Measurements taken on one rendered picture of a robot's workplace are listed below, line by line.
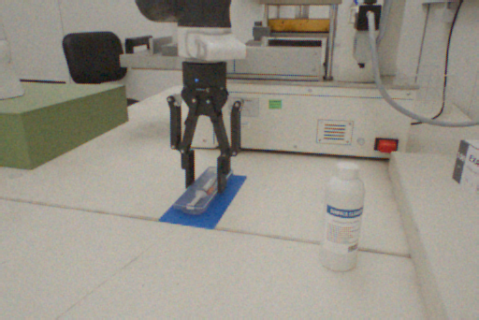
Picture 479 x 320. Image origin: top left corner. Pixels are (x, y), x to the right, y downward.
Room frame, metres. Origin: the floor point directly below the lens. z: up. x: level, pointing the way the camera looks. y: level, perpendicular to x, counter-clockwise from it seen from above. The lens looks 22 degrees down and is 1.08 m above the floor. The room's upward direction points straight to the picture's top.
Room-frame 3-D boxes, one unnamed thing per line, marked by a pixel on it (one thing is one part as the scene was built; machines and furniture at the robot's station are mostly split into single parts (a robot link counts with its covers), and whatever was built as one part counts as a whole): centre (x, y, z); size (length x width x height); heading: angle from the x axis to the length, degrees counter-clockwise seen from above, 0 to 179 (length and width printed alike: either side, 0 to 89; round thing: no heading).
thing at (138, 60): (1.13, 0.12, 0.97); 0.30 x 0.22 x 0.08; 78
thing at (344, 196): (0.47, -0.15, 0.82); 0.05 x 0.05 x 0.14
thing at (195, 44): (0.65, 0.03, 1.03); 0.13 x 0.12 x 0.05; 163
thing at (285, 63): (0.94, -0.08, 0.96); 0.26 x 0.05 x 0.07; 78
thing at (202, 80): (0.67, 0.04, 0.95); 0.08 x 0.08 x 0.09
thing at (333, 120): (1.05, -0.17, 0.84); 0.53 x 0.37 x 0.17; 78
